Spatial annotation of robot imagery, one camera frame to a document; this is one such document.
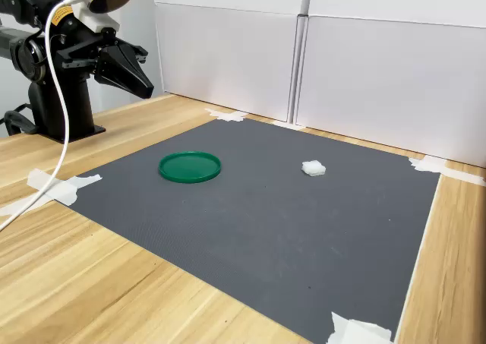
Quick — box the black cable at arm foot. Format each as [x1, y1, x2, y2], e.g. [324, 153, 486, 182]
[0, 103, 39, 137]

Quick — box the white camera cable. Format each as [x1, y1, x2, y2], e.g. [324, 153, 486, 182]
[0, 0, 85, 232]

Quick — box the white tape patch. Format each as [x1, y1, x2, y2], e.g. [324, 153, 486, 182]
[271, 119, 305, 131]
[204, 108, 248, 123]
[327, 311, 394, 344]
[27, 168, 103, 207]
[409, 154, 486, 188]

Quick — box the white tape strip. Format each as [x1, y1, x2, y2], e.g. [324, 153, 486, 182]
[0, 192, 52, 218]

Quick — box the round green lid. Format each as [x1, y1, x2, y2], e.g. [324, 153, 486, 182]
[158, 150, 222, 185]

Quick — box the dark grey mat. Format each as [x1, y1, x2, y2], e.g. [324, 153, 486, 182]
[56, 118, 442, 344]

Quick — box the small white plastic terminal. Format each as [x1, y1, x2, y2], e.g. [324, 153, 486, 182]
[301, 159, 327, 178]

